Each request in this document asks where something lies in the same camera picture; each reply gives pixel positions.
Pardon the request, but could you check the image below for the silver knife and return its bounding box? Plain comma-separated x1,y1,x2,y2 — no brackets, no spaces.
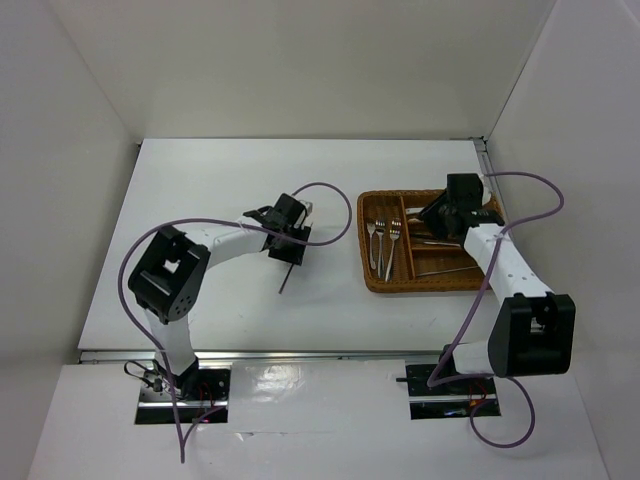
410,238,461,248

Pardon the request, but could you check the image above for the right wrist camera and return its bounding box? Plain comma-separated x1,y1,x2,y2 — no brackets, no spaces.
479,175,493,205

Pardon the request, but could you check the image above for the small silver fork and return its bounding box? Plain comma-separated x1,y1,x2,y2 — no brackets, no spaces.
366,220,377,270

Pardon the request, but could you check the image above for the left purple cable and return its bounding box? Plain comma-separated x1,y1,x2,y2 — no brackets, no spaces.
119,181,353,464

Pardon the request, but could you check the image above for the wicker divided tray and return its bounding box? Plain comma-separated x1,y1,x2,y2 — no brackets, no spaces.
356,189,484,294

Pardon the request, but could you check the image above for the purple cable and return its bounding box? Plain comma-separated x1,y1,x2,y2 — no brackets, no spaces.
119,181,353,464
427,171,568,446

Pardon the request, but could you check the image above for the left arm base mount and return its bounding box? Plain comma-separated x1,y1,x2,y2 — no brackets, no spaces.
123,361,231,425

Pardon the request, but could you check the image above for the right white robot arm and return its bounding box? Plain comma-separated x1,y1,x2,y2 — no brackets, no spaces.
419,173,576,392

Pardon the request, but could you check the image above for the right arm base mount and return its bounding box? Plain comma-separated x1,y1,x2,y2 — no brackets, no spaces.
395,364,501,420

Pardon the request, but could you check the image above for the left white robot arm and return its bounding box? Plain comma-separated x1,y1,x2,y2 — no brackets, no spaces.
128,194,313,399

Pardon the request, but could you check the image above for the silver chopstick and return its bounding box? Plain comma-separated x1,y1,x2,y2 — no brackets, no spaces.
415,266,478,278
278,263,295,295

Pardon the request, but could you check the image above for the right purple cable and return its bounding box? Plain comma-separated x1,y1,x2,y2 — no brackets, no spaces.
427,171,568,446

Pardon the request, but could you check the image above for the aluminium table rail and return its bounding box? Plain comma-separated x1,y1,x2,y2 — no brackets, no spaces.
79,350,440,364

